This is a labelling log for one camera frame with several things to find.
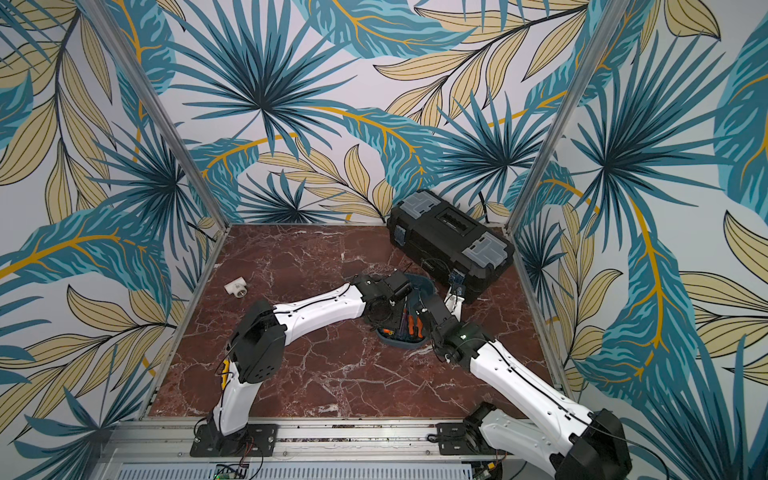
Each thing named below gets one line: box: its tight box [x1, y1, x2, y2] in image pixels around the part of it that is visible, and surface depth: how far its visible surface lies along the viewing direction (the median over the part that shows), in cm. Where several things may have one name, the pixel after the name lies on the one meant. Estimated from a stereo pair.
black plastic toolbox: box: [386, 191, 515, 303], surface depth 97 cm
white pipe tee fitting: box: [223, 276, 248, 298], surface depth 100 cm
